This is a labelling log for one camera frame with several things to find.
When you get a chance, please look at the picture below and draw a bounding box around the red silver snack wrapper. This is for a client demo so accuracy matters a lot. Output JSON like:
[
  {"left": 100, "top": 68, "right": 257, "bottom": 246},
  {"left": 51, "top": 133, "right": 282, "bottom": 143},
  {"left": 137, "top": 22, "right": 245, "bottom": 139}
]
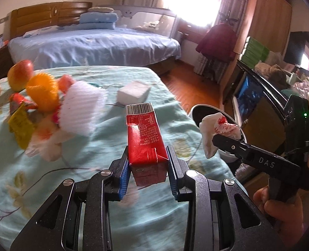
[{"left": 9, "top": 93, "right": 38, "bottom": 111}]

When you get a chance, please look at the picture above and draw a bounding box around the dark wooden desk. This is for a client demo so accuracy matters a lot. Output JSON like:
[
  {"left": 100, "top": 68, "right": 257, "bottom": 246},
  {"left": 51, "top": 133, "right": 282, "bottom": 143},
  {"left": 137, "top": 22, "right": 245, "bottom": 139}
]
[{"left": 179, "top": 22, "right": 212, "bottom": 45}]

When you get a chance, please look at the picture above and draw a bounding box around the dark wooden nightstand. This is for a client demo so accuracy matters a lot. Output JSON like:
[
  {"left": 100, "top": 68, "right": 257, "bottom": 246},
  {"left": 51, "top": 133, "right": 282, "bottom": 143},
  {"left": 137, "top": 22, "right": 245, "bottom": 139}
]
[{"left": 0, "top": 44, "right": 13, "bottom": 80}]

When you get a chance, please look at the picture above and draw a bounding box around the red drink carton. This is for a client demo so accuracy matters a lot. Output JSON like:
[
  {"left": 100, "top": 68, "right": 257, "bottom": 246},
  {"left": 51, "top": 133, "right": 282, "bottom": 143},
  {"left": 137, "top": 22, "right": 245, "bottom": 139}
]
[{"left": 125, "top": 103, "right": 169, "bottom": 186}]

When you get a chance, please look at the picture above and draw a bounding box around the blue dotted pillow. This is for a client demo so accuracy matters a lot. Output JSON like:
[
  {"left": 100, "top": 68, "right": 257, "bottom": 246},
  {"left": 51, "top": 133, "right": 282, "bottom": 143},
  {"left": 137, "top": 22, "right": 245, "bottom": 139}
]
[{"left": 80, "top": 12, "right": 119, "bottom": 30}]

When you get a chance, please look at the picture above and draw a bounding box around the brown plush toy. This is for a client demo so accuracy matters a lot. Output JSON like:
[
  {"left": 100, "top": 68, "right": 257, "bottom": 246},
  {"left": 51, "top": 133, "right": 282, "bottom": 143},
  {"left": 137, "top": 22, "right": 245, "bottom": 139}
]
[{"left": 255, "top": 62, "right": 288, "bottom": 84}]

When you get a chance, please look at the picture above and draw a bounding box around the blue covered bed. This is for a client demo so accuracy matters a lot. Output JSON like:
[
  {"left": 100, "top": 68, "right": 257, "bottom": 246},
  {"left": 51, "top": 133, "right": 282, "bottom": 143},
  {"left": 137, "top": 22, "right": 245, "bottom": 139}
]
[{"left": 8, "top": 27, "right": 181, "bottom": 70}]

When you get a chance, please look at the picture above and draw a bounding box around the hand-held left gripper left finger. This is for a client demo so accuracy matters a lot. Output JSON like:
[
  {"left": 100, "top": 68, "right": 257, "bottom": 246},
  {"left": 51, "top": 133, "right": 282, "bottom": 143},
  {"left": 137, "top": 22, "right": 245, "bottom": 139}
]
[{"left": 10, "top": 145, "right": 131, "bottom": 251}]

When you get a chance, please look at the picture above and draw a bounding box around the white bin with black liner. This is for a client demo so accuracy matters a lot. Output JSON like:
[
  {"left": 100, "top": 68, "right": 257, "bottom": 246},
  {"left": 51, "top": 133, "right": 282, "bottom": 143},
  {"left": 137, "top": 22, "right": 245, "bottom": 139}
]
[{"left": 190, "top": 105, "right": 248, "bottom": 163}]

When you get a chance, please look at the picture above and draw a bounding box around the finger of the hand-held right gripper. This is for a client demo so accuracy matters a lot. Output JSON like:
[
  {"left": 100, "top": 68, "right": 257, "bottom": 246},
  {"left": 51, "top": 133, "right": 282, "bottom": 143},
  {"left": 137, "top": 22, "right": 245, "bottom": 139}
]
[{"left": 212, "top": 133, "right": 252, "bottom": 160}]

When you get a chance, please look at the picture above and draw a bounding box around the white foam fruit net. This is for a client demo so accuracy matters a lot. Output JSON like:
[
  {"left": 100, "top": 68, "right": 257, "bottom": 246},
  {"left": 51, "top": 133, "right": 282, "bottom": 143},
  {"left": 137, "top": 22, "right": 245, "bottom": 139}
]
[{"left": 58, "top": 81, "right": 106, "bottom": 136}]

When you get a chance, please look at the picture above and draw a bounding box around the person's right hand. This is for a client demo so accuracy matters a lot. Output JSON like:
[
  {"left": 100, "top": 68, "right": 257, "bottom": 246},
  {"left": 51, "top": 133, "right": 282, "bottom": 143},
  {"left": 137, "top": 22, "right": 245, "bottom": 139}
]
[{"left": 252, "top": 186, "right": 305, "bottom": 249}]

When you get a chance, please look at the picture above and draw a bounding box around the dark red jacket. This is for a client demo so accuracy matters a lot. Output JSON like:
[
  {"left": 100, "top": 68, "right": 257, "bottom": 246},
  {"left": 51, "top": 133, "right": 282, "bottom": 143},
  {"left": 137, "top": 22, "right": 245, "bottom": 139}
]
[{"left": 195, "top": 23, "right": 238, "bottom": 63}]

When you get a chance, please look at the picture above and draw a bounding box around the white eraser block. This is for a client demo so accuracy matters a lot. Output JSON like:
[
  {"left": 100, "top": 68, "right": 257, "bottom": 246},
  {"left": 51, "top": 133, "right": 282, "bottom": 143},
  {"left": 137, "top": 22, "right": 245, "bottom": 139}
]
[{"left": 117, "top": 81, "right": 151, "bottom": 104}]

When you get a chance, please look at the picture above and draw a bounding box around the grey bed guard rail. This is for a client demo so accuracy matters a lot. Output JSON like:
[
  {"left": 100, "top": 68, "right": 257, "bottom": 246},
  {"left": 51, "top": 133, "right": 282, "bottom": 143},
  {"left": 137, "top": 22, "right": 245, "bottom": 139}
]
[{"left": 97, "top": 5, "right": 180, "bottom": 41}]

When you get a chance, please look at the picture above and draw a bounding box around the black flat television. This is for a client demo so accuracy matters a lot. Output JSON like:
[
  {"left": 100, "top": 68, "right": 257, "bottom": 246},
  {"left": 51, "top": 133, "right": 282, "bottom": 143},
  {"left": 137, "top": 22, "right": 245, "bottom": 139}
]
[{"left": 283, "top": 31, "right": 309, "bottom": 75}]

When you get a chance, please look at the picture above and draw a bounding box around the yellow wrapper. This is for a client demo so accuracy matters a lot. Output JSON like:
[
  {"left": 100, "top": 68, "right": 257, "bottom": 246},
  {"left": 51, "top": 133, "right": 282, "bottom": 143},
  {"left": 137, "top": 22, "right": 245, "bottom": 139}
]
[{"left": 8, "top": 103, "right": 36, "bottom": 149}]

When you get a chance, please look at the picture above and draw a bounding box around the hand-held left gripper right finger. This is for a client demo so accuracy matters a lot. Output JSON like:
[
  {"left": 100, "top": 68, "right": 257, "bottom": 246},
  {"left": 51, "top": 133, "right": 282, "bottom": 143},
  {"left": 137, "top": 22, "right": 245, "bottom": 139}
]
[{"left": 166, "top": 145, "right": 292, "bottom": 251}]

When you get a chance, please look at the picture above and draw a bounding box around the grey patterned pillow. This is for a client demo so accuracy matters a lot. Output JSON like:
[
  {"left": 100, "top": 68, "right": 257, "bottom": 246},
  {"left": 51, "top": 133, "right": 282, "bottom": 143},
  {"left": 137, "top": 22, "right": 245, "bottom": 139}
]
[{"left": 88, "top": 6, "right": 114, "bottom": 13}]

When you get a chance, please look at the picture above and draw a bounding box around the wooden wardrobe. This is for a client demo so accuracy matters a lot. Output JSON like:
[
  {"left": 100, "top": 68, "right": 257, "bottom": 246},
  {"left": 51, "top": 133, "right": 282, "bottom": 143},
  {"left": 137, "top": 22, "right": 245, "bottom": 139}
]
[{"left": 233, "top": 0, "right": 293, "bottom": 58}]

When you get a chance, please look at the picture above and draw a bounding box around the flat white blue pillow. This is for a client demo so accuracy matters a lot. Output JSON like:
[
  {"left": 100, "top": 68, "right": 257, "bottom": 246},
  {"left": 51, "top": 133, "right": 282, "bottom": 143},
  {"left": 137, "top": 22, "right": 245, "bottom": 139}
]
[{"left": 22, "top": 26, "right": 66, "bottom": 38}]

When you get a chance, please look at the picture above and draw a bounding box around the red yellow apple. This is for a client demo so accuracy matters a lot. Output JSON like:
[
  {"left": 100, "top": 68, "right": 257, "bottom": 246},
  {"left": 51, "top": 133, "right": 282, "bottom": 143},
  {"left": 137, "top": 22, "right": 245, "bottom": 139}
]
[{"left": 7, "top": 60, "right": 35, "bottom": 92}]

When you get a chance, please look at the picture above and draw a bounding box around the teal floral bedsheet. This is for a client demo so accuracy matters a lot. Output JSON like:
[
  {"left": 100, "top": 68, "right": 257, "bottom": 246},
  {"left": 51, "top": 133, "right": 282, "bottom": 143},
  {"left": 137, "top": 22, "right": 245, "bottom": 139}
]
[{"left": 0, "top": 67, "right": 235, "bottom": 251}]

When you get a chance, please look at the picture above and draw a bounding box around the bright window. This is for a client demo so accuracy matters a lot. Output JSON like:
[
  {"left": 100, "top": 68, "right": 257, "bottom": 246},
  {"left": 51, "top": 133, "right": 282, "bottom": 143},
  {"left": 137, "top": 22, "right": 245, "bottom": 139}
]
[{"left": 165, "top": 0, "right": 223, "bottom": 27}]

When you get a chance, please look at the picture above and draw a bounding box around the wooden headboard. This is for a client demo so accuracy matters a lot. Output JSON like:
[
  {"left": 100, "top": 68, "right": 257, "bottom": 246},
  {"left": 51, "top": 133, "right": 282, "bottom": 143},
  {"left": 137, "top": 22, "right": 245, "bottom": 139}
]
[{"left": 10, "top": 1, "right": 92, "bottom": 40}]

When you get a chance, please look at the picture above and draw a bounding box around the white plush toy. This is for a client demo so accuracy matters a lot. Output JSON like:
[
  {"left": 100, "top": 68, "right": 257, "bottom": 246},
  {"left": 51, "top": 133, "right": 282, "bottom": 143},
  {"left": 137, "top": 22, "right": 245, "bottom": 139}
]
[{"left": 136, "top": 21, "right": 158, "bottom": 31}]

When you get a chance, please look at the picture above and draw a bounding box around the pink foam piece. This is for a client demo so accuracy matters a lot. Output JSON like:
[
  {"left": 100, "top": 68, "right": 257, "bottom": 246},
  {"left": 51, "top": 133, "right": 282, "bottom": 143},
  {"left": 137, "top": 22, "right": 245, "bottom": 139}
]
[{"left": 59, "top": 74, "right": 75, "bottom": 93}]

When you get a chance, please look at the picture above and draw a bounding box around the dark tv cabinet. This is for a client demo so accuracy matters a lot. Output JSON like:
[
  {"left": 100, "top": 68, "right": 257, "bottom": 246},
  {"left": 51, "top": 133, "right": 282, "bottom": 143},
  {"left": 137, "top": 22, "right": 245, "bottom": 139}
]
[{"left": 222, "top": 58, "right": 309, "bottom": 157}]

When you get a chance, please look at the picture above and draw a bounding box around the stack of green boxes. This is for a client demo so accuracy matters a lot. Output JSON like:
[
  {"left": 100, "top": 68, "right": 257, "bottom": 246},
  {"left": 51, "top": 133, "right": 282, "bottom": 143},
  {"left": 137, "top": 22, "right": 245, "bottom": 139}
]
[{"left": 240, "top": 37, "right": 271, "bottom": 70}]

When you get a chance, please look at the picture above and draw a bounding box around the red printed napkin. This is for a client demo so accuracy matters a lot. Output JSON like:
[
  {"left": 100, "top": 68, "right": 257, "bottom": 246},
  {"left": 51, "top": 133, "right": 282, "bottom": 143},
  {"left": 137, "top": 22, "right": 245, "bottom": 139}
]
[{"left": 199, "top": 113, "right": 241, "bottom": 159}]

